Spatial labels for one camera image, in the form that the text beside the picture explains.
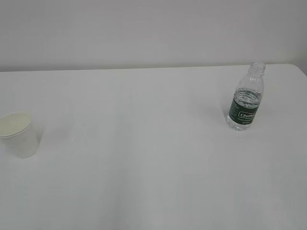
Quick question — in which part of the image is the clear green-label water bottle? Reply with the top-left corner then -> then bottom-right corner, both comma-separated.
226,62 -> 266,131

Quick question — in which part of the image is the white paper cup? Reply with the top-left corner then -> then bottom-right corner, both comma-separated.
0,112 -> 38,158

